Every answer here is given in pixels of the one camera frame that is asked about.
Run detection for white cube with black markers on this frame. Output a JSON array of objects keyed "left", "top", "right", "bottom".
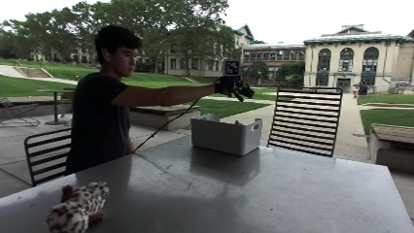
[{"left": 222, "top": 58, "right": 242, "bottom": 78}]

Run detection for small dark green tree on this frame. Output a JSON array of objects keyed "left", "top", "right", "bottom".
[{"left": 276, "top": 61, "right": 306, "bottom": 87}]

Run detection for grey building with gabled roof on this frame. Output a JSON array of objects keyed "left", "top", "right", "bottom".
[{"left": 161, "top": 23, "right": 256, "bottom": 79}]

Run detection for brick building with flat roof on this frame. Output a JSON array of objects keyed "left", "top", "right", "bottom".
[{"left": 240, "top": 43, "right": 306, "bottom": 87}]

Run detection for white plastic storage bin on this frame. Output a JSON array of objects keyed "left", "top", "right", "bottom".
[{"left": 189, "top": 113, "right": 264, "bottom": 157}]

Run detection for black slatted metal chair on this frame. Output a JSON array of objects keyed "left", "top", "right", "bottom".
[
  {"left": 266, "top": 85, "right": 345, "bottom": 158},
  {"left": 23, "top": 127, "right": 73, "bottom": 188}
]

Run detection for concrete bench with wooden top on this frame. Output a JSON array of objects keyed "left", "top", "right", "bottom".
[
  {"left": 128, "top": 103, "right": 202, "bottom": 132},
  {"left": 368, "top": 122, "right": 414, "bottom": 175}
]

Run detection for large green trees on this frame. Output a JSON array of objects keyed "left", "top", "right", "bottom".
[{"left": 0, "top": 0, "right": 244, "bottom": 76}]

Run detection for cream building with arched windows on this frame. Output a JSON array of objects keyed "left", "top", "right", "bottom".
[{"left": 301, "top": 23, "right": 414, "bottom": 94}]

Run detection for person in black shirt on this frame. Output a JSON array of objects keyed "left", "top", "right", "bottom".
[{"left": 65, "top": 24, "right": 256, "bottom": 176}]

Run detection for outdoor concrete stairs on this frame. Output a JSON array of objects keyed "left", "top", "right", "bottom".
[{"left": 15, "top": 65, "right": 55, "bottom": 79}]

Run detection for spotted plush toy animal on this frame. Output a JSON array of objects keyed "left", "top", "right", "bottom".
[{"left": 44, "top": 181, "right": 112, "bottom": 233}]

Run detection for metal folding lounge chair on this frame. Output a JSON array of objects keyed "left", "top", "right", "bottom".
[{"left": 0, "top": 95, "right": 43, "bottom": 127}]

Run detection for black glove cable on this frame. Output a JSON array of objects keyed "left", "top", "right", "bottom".
[{"left": 131, "top": 97, "right": 204, "bottom": 154}]

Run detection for round metal pedestal table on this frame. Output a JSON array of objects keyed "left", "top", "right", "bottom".
[{"left": 36, "top": 88, "right": 77, "bottom": 126}]

